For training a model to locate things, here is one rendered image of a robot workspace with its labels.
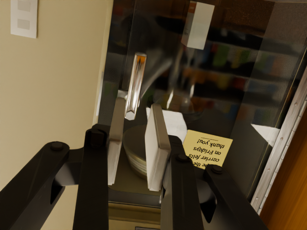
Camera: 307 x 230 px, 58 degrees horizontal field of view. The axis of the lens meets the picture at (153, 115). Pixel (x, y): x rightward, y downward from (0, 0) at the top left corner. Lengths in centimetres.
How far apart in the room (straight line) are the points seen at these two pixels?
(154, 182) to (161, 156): 2
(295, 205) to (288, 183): 4
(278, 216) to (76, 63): 65
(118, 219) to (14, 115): 58
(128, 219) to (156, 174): 36
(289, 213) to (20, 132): 80
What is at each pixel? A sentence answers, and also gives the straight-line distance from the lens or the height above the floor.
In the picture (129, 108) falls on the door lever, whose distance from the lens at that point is 36.
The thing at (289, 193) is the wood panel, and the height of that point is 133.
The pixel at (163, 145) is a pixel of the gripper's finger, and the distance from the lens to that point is 15.
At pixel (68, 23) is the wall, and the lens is 85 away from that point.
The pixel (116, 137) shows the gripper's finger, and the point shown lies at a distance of 15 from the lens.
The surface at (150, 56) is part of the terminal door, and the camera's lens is 39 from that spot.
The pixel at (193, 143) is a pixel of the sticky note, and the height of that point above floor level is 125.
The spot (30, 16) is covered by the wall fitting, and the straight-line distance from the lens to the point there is 87.
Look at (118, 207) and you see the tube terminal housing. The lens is 53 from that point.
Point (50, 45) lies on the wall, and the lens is 87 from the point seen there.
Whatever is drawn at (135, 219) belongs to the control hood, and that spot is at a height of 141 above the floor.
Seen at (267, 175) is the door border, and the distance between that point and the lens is 52.
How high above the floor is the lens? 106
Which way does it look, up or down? 22 degrees up
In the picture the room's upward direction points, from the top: 168 degrees counter-clockwise
